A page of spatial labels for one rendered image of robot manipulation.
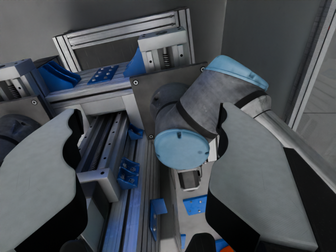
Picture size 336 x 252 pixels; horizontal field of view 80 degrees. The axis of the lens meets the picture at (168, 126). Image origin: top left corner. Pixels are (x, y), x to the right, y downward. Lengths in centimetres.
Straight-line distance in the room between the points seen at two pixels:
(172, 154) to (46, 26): 150
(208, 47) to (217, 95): 130
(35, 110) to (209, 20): 128
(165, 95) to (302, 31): 49
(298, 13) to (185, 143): 60
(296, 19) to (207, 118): 55
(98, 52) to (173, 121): 111
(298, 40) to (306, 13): 8
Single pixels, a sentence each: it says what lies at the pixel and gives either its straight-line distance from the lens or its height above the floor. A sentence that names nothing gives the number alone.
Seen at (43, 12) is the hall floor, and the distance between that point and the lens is 177.
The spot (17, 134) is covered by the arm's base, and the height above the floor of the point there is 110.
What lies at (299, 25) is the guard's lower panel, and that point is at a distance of 84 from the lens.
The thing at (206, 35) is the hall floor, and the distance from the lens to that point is 164.
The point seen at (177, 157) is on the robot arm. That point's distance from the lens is 43.
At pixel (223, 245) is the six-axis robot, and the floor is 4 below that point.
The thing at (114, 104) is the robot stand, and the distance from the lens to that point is 73.
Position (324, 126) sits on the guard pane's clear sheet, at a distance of 73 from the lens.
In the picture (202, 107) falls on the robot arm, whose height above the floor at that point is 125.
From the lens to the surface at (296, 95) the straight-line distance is 80.
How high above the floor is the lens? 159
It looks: 57 degrees down
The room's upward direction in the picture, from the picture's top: 176 degrees clockwise
